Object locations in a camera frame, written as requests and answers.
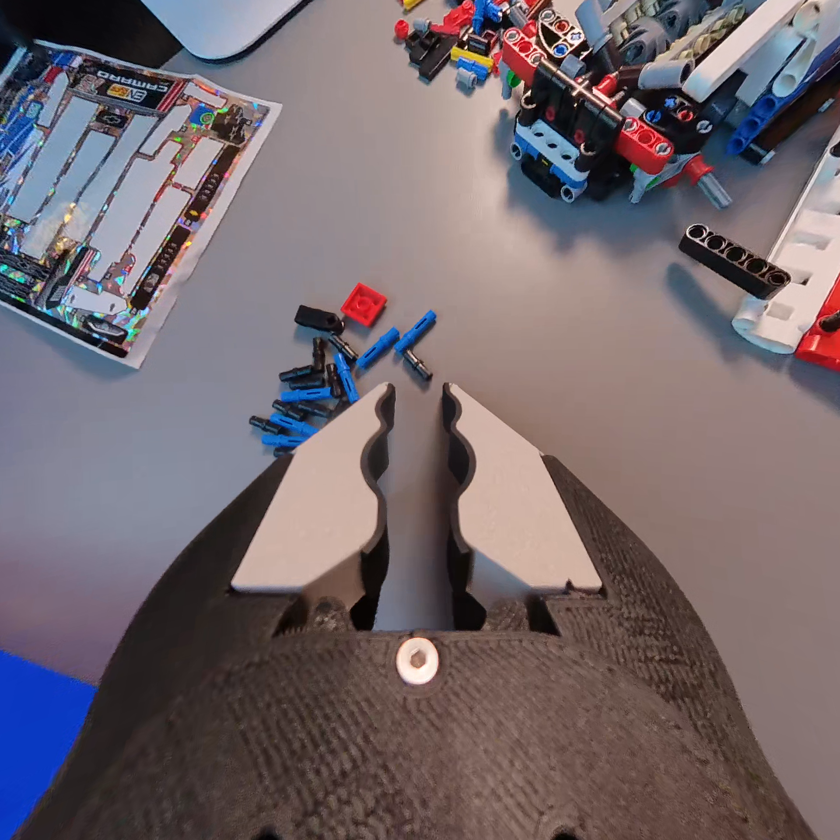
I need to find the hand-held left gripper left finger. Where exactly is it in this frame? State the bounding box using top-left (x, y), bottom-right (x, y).
top-left (230, 382), bottom-right (398, 618)

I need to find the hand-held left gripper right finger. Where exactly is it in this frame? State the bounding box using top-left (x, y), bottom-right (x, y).
top-left (441, 382), bottom-right (605, 621)

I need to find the pile of blue black pins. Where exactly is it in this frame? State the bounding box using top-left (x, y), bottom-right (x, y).
top-left (249, 308), bottom-right (437, 460)

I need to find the black lego connector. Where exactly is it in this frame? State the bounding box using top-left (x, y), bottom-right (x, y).
top-left (294, 304), bottom-right (345, 333)

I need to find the red square lego plate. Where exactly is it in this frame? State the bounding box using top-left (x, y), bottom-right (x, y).
top-left (341, 282), bottom-right (388, 326)

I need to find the black lego beam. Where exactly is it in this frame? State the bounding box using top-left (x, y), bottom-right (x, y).
top-left (678, 223), bottom-right (791, 296)

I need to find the red and white lego panel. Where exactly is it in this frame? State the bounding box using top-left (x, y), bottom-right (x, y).
top-left (731, 125), bottom-right (840, 368)

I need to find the blue white red lego car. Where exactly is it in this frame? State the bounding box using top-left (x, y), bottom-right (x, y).
top-left (502, 0), bottom-right (840, 210)

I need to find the pile of mixed lego pieces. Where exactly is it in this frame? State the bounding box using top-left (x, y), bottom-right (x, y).
top-left (392, 0), bottom-right (506, 88)

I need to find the instruction booklet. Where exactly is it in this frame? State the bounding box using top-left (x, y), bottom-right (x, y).
top-left (0, 39), bottom-right (283, 370)

